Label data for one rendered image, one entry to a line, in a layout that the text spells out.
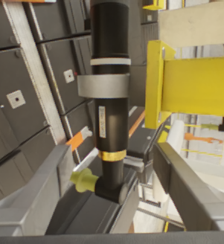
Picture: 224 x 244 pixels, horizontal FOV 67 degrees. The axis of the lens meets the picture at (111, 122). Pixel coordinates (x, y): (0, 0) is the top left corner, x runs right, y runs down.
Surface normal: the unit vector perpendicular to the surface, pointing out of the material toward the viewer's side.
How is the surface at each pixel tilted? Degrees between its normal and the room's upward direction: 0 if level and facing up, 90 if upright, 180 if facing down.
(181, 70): 90
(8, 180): 0
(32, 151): 0
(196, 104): 90
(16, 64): 0
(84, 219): 90
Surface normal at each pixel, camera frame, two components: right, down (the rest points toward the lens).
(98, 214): -0.15, -0.87
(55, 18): 0.87, 0.11
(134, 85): -0.49, 0.24
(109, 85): -0.05, 0.26
